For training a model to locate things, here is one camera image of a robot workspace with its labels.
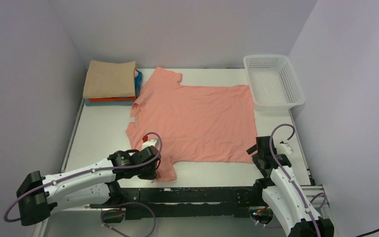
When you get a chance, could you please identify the pink t shirt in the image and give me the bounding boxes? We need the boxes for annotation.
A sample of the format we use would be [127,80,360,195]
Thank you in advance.
[125,67,257,182]

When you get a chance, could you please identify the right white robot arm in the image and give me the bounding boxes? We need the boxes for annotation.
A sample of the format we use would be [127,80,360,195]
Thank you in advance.
[246,136,335,237]

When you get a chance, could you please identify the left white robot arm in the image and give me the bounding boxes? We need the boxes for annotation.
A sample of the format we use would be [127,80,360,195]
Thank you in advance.
[16,146,161,226]

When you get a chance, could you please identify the white plastic basket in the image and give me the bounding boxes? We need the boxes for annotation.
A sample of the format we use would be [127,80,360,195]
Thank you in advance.
[243,54,305,111]

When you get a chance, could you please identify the folded orange t shirt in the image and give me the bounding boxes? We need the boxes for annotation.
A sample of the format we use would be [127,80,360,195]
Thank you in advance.
[88,96,137,102]

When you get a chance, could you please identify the folded blue t shirt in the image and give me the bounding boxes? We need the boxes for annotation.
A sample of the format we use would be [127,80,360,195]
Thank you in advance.
[84,70,144,107]

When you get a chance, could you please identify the folded tan t shirt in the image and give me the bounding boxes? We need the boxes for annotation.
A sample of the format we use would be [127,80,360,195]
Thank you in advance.
[82,60,138,99]

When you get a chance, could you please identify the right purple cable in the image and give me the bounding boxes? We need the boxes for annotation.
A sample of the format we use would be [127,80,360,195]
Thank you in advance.
[254,123,328,237]

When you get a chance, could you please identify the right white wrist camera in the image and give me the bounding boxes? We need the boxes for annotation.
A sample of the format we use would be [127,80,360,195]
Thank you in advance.
[280,140,294,155]

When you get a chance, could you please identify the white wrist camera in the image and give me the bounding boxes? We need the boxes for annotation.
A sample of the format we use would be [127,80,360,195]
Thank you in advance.
[141,136,159,150]
[280,140,294,155]

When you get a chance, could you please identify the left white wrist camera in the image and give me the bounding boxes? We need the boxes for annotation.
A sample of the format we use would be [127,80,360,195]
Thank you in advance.
[141,136,159,150]

